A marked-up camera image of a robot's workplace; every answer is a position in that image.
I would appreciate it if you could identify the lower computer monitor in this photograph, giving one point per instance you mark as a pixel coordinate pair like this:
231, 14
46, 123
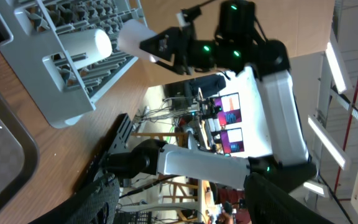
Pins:
232, 140

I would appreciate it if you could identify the white cup green inside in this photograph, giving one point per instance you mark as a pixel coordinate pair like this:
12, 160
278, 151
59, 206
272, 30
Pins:
95, 43

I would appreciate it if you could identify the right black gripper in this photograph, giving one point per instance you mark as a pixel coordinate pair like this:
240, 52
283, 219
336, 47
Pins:
191, 54

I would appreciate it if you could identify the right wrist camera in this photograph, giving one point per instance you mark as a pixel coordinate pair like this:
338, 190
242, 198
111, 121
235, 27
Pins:
186, 16

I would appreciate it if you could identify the upper computer monitor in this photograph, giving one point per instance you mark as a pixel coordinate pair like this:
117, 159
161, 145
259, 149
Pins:
229, 109

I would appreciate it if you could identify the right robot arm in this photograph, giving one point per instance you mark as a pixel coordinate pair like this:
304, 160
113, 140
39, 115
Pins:
239, 46

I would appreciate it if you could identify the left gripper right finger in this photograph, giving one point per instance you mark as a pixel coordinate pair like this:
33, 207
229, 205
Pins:
268, 204

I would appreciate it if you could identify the computer monitor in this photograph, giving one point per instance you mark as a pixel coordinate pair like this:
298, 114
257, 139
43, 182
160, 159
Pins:
232, 140
229, 109

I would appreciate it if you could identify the white cup pink inside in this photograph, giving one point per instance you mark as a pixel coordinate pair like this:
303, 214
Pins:
131, 35

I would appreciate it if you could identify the brown serving tray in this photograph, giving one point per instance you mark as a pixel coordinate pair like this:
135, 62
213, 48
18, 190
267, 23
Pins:
19, 154

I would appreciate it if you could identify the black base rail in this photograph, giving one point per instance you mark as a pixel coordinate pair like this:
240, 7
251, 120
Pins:
114, 141

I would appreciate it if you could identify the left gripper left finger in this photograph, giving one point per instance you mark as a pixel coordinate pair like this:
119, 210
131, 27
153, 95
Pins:
96, 203

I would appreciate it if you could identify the grey dishwasher rack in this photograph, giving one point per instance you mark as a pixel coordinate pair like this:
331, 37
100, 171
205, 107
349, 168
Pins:
30, 44

